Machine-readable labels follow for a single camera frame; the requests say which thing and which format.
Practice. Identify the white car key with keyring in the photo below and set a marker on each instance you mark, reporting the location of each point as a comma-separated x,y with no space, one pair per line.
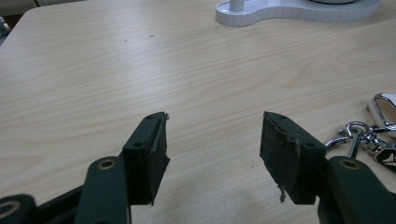
384,109

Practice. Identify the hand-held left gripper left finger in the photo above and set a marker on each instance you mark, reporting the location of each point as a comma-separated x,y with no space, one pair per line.
143,168

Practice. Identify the white stand with round tray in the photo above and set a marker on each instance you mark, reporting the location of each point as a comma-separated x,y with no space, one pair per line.
267,14

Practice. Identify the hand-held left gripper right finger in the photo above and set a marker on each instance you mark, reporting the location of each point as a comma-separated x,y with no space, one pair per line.
289,161

